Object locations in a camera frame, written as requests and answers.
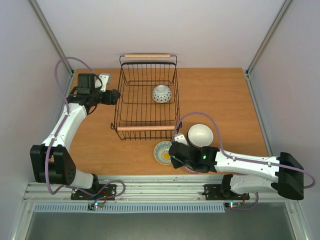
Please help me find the red patterned bowl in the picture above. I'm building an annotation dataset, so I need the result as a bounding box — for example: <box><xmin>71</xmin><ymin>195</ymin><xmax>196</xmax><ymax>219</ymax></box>
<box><xmin>183</xmin><ymin>166</ymin><xmax>200</xmax><ymax>175</ymax></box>

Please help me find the white bowl with brown diamonds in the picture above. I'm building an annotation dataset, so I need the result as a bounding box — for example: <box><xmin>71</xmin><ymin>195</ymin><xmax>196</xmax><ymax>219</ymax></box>
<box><xmin>152</xmin><ymin>84</ymin><xmax>172</xmax><ymax>104</ymax></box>

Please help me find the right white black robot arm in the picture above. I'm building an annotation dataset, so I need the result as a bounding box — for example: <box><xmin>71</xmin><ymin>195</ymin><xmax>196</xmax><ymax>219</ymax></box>
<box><xmin>168</xmin><ymin>141</ymin><xmax>304</xmax><ymax>201</ymax></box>

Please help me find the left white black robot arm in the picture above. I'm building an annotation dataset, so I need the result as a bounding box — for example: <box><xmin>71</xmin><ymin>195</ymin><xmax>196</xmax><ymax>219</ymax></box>
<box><xmin>29</xmin><ymin>73</ymin><xmax>120</xmax><ymax>199</ymax></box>

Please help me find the white bowl under stack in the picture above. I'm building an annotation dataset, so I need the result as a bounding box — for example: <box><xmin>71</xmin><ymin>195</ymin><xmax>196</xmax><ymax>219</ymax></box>
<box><xmin>187</xmin><ymin>124</ymin><xmax>214</xmax><ymax>148</ymax></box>

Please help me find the teal yellow sun bowl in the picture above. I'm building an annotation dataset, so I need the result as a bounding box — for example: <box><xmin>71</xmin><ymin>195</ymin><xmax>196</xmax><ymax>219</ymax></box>
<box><xmin>153</xmin><ymin>140</ymin><xmax>172</xmax><ymax>166</ymax></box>

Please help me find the right circuit board with leds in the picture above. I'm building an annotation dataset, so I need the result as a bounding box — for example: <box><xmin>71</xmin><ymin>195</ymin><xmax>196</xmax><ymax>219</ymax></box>
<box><xmin>224</xmin><ymin>201</ymin><xmax>243</xmax><ymax>209</ymax></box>

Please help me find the circuit board with leds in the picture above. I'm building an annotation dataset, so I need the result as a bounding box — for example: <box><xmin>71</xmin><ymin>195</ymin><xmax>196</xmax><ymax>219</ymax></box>
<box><xmin>224</xmin><ymin>201</ymin><xmax>243</xmax><ymax>209</ymax></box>
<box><xmin>87</xmin><ymin>202</ymin><xmax>104</xmax><ymax>211</ymax></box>

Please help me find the left circuit board with leds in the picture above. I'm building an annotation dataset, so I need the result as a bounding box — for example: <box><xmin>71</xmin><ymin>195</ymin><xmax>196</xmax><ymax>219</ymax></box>
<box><xmin>87</xmin><ymin>202</ymin><xmax>104</xmax><ymax>211</ymax></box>

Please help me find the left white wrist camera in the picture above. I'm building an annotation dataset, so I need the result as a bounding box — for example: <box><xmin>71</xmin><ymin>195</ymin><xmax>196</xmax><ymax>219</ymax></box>
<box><xmin>99</xmin><ymin>73</ymin><xmax>111</xmax><ymax>92</ymax></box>

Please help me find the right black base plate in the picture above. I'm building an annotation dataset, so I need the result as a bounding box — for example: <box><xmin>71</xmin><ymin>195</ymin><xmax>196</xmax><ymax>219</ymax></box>
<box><xmin>202</xmin><ymin>184</ymin><xmax>250</xmax><ymax>201</ymax></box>

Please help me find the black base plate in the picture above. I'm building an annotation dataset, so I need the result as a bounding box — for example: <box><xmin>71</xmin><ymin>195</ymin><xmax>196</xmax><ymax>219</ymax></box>
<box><xmin>202</xmin><ymin>184</ymin><xmax>250</xmax><ymax>201</ymax></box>
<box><xmin>70</xmin><ymin>184</ymin><xmax>117</xmax><ymax>201</ymax></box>

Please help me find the black wire dish rack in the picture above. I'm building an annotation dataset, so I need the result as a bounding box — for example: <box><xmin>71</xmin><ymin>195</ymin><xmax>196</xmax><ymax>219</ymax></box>
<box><xmin>110</xmin><ymin>53</ymin><xmax>182</xmax><ymax>140</ymax></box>

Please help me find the aluminium rail frame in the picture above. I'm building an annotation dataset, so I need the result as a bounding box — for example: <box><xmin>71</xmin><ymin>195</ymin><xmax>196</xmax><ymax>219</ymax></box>
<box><xmin>22</xmin><ymin>174</ymin><xmax>299</xmax><ymax>203</ymax></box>

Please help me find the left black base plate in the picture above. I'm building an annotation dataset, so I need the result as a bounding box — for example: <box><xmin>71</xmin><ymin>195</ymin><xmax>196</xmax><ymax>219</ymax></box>
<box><xmin>70</xmin><ymin>184</ymin><xmax>117</xmax><ymax>201</ymax></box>

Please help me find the left aluminium corner post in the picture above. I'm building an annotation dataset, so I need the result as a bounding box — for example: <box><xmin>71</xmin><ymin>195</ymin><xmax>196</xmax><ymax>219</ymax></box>
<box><xmin>27</xmin><ymin>0</ymin><xmax>75</xmax><ymax>76</ymax></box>

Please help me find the aluminium corner post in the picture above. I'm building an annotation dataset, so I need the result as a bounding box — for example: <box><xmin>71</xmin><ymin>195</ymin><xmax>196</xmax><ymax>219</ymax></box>
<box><xmin>27</xmin><ymin>0</ymin><xmax>75</xmax><ymax>76</ymax></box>
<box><xmin>244</xmin><ymin>0</ymin><xmax>294</xmax><ymax>78</ymax></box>

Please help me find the grey slotted cable duct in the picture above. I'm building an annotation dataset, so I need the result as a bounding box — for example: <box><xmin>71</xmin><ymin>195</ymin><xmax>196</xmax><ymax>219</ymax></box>
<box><xmin>33</xmin><ymin>202</ymin><xmax>225</xmax><ymax>214</ymax></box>

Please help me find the right aluminium corner post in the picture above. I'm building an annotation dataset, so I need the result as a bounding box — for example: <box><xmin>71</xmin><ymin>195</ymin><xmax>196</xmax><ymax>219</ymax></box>
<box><xmin>244</xmin><ymin>0</ymin><xmax>294</xmax><ymax>78</ymax></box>

